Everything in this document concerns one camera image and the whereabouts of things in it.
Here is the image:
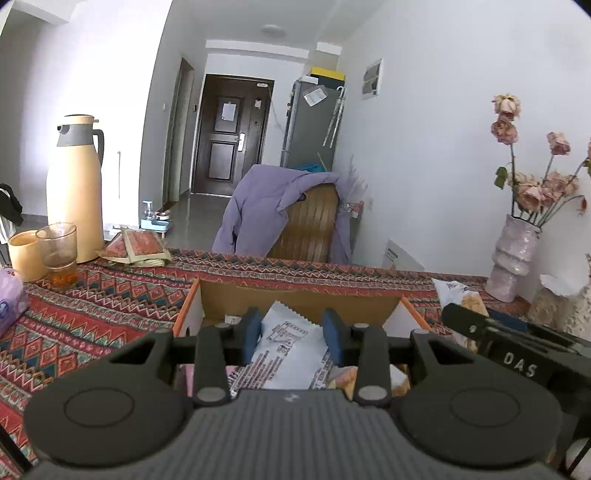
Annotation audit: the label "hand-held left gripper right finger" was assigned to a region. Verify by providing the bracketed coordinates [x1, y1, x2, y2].
[322, 308, 469, 408]

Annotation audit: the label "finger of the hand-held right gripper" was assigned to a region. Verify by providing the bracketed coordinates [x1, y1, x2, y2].
[440, 302, 532, 354]

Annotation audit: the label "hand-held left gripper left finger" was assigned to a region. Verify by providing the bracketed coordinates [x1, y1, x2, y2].
[108, 307, 264, 408]

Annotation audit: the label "orange print snack packet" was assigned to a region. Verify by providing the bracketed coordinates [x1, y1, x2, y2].
[431, 279, 490, 352]

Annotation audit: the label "red cardboard box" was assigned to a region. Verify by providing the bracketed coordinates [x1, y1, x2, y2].
[173, 277, 435, 402]

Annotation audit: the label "orange white snack packet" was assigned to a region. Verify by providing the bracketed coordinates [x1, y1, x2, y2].
[329, 364, 359, 400]

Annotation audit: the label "glass jar with paper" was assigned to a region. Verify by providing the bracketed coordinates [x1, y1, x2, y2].
[527, 274, 587, 330]

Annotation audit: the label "slim pink snack packet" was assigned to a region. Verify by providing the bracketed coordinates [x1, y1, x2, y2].
[178, 364, 195, 398]

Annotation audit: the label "pink ribbed vase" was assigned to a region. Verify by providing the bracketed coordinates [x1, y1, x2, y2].
[485, 213, 542, 303]

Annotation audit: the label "speckled white vase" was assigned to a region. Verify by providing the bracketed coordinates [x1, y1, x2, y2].
[566, 286, 591, 337]

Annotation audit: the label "white leaning board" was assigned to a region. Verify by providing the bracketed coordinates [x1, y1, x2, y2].
[381, 239, 426, 272]

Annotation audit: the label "wooden chair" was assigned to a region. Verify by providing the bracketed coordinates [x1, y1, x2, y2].
[268, 184, 340, 263]

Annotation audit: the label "purple jacket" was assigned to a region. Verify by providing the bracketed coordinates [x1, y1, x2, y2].
[211, 164, 356, 265]

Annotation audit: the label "red patterned pouch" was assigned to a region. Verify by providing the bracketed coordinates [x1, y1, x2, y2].
[95, 227, 172, 267]

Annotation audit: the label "dried pink roses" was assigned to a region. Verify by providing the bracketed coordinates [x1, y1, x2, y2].
[490, 93, 591, 228]

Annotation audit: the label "dark brown door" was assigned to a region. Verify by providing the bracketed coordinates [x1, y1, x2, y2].
[191, 74, 275, 197]

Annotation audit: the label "glass cup with tea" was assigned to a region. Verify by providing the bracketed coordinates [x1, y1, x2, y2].
[35, 223, 78, 291]

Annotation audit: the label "grey refrigerator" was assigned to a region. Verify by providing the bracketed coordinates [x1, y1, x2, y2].
[279, 78, 345, 171]

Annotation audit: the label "white side door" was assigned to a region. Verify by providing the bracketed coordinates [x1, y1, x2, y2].
[161, 58, 197, 204]

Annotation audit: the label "white umbrella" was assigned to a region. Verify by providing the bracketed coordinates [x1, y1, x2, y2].
[323, 85, 346, 148]

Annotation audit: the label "cream thermos jug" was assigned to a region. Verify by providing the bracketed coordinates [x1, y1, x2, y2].
[46, 114, 106, 264]

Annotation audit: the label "cream mug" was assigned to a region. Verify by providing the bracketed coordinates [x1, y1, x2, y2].
[8, 229, 49, 283]

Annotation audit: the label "purple white tissue pack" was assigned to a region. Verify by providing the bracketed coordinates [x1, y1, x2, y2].
[0, 267, 29, 337]

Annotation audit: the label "yellow black box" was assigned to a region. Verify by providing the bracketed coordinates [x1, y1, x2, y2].
[308, 67, 346, 88]

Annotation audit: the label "black bag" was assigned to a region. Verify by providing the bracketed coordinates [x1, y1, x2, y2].
[0, 183, 24, 245]

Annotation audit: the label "white wall panel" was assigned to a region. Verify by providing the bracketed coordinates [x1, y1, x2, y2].
[361, 58, 384, 100]

